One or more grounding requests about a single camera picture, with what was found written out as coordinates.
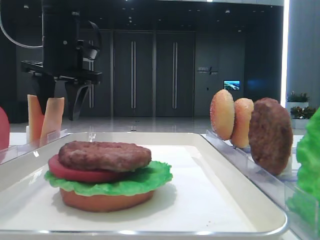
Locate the bottom bun base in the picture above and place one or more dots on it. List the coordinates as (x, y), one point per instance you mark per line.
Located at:
(103, 203)

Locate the long clear divider strip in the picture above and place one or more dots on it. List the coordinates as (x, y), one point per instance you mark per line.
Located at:
(25, 146)
(278, 188)

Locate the plain bun half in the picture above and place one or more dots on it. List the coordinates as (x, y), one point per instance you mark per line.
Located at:
(243, 109)

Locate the sesame top bun half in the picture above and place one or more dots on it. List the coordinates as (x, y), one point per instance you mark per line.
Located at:
(222, 114)

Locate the white metal tray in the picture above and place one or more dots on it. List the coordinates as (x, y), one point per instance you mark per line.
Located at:
(207, 199)

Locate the standing green lettuce leaf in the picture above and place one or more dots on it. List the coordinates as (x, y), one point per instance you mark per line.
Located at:
(308, 175)

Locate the stacked red tomato slice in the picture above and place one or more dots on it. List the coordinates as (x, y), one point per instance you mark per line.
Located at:
(84, 176)

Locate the standing red tomato slice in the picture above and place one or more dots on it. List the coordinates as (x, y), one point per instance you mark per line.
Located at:
(4, 130)

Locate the stacked meat patty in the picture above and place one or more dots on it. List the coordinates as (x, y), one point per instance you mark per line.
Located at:
(110, 156)

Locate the long clear right divider strip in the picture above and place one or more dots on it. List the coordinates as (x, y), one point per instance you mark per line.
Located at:
(278, 188)

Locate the long clear left divider strip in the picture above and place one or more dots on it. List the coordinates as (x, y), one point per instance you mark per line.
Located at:
(25, 146)

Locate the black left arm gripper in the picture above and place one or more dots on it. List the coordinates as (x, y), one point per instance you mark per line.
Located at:
(63, 53)

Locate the standing orange cheese slice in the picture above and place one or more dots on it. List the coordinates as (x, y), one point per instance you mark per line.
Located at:
(35, 118)

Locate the flower planter box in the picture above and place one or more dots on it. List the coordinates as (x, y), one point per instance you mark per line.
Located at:
(299, 109)

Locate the stacked green lettuce leaf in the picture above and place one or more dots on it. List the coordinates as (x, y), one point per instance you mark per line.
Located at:
(141, 181)

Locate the dark double door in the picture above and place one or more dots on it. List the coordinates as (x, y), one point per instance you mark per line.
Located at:
(153, 74)

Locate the brown standing meat patty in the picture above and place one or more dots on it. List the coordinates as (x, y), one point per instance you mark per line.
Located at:
(270, 135)

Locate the small wall screen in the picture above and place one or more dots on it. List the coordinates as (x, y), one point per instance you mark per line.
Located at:
(233, 85)

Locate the orange cheese slice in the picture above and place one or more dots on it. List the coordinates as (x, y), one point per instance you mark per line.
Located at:
(35, 118)
(52, 119)

